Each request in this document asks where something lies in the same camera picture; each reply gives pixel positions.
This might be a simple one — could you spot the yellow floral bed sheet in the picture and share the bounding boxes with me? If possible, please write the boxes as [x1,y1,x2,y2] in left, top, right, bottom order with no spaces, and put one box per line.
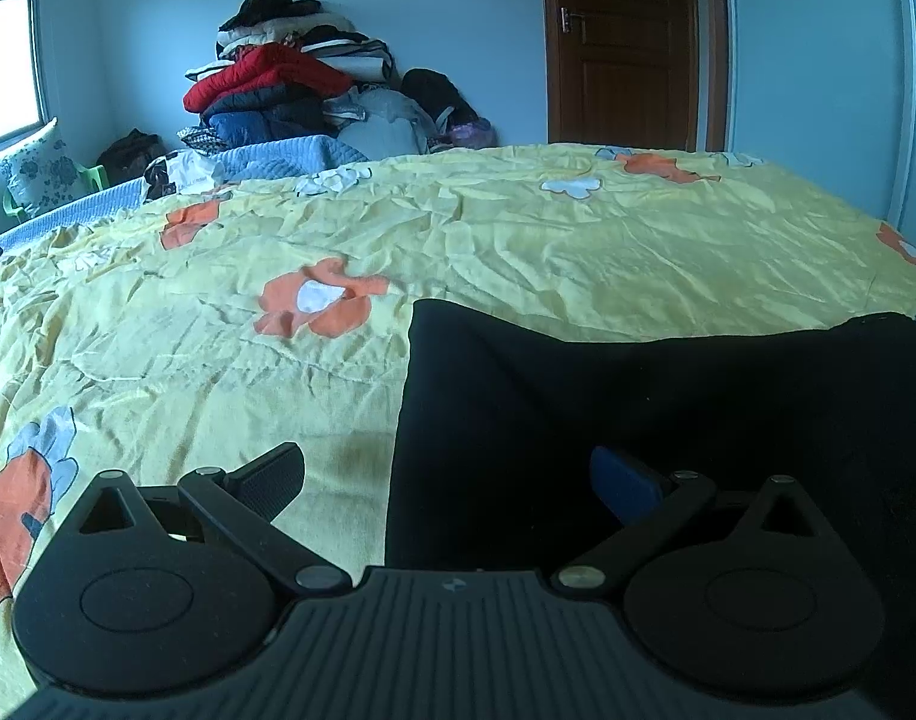
[0,144,916,707]

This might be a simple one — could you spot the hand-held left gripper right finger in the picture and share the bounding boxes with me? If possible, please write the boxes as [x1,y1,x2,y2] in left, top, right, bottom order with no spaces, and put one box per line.
[551,446,831,604]

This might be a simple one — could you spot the black garment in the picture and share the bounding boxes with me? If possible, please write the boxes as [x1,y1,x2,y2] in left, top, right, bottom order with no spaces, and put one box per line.
[401,67,480,136]

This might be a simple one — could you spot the brown wooden door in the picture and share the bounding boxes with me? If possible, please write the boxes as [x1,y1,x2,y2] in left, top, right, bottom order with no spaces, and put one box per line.
[540,0,729,155]

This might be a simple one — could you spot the window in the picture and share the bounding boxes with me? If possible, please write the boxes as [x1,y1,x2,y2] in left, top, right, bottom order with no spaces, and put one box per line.
[0,0,49,152]

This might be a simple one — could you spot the navy blue puffer jacket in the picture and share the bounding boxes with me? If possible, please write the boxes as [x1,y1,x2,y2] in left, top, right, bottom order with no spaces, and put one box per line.
[201,86,340,148]

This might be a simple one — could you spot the white floral pillow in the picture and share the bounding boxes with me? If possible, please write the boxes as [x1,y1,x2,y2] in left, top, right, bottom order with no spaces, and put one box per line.
[0,118,88,215]

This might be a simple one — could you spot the stack of black white clothes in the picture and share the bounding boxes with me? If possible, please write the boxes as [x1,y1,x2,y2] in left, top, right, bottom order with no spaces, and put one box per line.
[216,0,400,83]

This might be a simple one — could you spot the purple bag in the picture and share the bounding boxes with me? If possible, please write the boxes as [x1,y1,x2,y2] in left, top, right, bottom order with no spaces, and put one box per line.
[449,118,497,152]

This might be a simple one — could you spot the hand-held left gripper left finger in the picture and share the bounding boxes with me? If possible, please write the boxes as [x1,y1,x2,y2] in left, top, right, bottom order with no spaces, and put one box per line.
[75,442,352,601]

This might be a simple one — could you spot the red puffer jacket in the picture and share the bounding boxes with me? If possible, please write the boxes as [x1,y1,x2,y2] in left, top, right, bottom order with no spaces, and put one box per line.
[184,43,355,114]

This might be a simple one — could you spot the white sliding wardrobe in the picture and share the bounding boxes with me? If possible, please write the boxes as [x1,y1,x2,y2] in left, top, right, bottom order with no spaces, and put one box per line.
[723,0,916,242]

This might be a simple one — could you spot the light blue quilted blanket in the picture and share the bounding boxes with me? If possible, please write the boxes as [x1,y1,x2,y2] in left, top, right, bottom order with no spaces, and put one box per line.
[0,135,373,248]

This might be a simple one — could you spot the black pants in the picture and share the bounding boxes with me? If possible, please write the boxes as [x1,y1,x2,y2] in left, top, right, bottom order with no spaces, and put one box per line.
[386,298,916,582]

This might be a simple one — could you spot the dark brown bag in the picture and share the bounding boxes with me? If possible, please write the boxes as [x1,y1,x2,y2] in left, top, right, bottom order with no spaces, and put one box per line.
[96,129,166,185]

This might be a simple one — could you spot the green plastic chair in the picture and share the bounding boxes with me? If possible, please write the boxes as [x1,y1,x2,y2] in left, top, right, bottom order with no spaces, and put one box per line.
[2,163,109,223]

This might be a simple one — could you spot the black white patterned cloth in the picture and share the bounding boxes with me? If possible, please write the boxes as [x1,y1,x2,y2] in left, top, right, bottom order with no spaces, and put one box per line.
[143,148,227,200]

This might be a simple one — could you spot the grey garment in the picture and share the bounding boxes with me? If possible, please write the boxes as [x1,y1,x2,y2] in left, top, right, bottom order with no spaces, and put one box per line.
[326,86,441,159]

